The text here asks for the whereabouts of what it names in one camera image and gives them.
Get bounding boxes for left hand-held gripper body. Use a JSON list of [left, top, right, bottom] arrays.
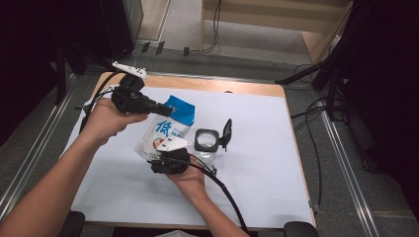
[[111, 61, 156, 115]]

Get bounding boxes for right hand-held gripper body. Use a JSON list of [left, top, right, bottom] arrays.
[[150, 137, 192, 175]]

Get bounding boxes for blue and white pouch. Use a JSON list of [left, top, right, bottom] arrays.
[[133, 95, 196, 162]]

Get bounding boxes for clear jar with black lid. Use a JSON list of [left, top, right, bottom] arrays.
[[193, 118, 233, 163]]

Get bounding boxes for person's right hand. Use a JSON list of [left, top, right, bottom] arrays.
[[166, 166, 206, 200]]

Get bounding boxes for person's left hand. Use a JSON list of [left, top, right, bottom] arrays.
[[80, 98, 149, 146]]

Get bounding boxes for wooden table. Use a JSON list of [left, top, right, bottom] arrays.
[[82, 71, 317, 231]]

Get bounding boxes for dark cabinet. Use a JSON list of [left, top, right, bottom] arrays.
[[98, 0, 144, 61]]

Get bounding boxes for black metal stand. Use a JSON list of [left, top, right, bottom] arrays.
[[53, 39, 112, 107]]

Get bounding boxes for large white paper sheet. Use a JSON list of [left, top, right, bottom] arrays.
[[62, 84, 314, 229]]

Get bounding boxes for dark curtain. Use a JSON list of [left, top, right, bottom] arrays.
[[329, 0, 419, 218], [0, 0, 68, 147]]

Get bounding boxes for black tripod stand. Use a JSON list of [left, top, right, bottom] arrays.
[[275, 48, 351, 122]]

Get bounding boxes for left hand-held gripper cable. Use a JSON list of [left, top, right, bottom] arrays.
[[78, 70, 127, 134]]

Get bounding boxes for hand-held gripper cable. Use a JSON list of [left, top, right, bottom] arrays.
[[161, 154, 250, 233], [78, 70, 127, 134]]

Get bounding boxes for white floor cable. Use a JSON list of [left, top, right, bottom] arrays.
[[118, 45, 138, 67]]

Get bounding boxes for right hand-held gripper cable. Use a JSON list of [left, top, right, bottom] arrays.
[[161, 154, 250, 233]]

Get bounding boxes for black hanging cable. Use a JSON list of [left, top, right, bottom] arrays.
[[201, 0, 222, 54]]

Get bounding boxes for metal floor rail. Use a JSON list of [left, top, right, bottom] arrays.
[[318, 98, 380, 237], [0, 74, 79, 225]]

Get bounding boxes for light wooden frame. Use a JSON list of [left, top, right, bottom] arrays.
[[199, 0, 355, 65]]

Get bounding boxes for black floor cables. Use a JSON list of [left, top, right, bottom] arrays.
[[290, 63, 332, 209]]

